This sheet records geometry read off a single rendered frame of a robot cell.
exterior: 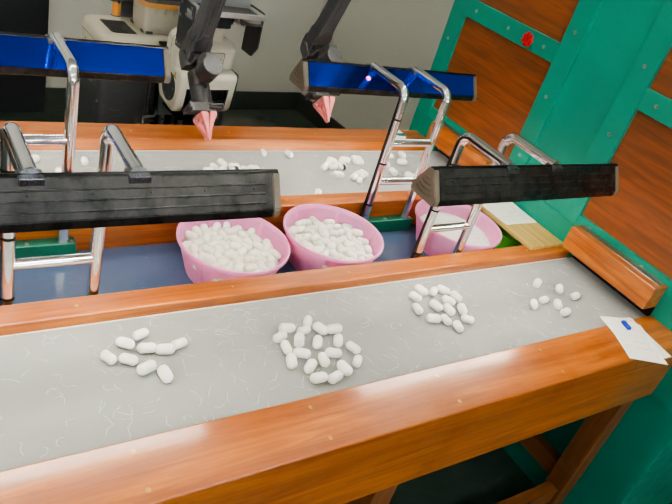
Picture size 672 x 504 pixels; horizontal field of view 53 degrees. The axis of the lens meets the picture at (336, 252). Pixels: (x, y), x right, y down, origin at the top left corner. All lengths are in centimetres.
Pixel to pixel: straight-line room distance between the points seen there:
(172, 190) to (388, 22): 300
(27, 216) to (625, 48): 159
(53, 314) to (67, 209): 33
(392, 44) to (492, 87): 164
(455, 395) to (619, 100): 102
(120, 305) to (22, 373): 22
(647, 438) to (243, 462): 133
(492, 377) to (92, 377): 78
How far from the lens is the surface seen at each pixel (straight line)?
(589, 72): 210
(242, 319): 139
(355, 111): 414
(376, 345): 143
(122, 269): 158
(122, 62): 157
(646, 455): 215
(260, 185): 112
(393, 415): 126
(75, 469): 107
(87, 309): 132
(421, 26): 376
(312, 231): 173
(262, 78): 439
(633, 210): 201
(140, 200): 105
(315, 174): 204
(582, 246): 202
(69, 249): 158
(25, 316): 130
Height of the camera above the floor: 161
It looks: 31 degrees down
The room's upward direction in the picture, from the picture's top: 18 degrees clockwise
